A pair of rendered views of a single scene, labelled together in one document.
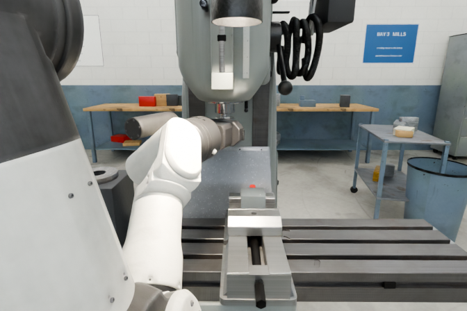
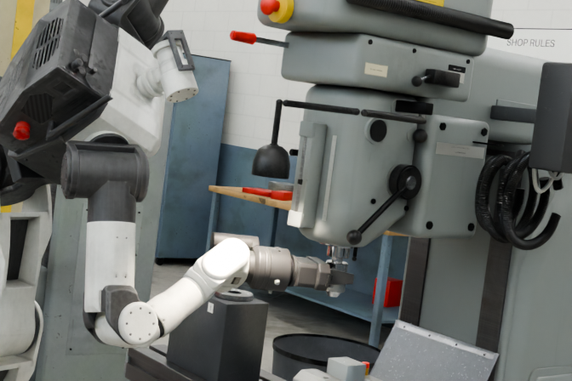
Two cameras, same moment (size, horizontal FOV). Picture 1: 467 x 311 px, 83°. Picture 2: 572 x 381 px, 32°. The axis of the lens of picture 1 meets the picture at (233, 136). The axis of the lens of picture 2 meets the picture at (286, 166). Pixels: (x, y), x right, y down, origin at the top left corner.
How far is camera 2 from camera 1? 1.67 m
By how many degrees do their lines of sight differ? 51
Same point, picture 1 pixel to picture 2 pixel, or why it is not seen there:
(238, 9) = (255, 170)
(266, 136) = (496, 334)
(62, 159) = (119, 225)
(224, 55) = (300, 196)
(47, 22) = (134, 183)
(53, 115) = (122, 212)
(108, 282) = (117, 270)
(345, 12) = (549, 156)
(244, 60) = (325, 203)
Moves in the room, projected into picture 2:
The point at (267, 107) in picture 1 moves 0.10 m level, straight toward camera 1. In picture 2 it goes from (504, 285) to (470, 284)
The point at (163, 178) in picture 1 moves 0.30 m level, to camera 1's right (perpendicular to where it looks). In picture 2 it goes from (194, 270) to (291, 305)
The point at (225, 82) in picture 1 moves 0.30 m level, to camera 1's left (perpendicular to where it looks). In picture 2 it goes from (295, 220) to (210, 198)
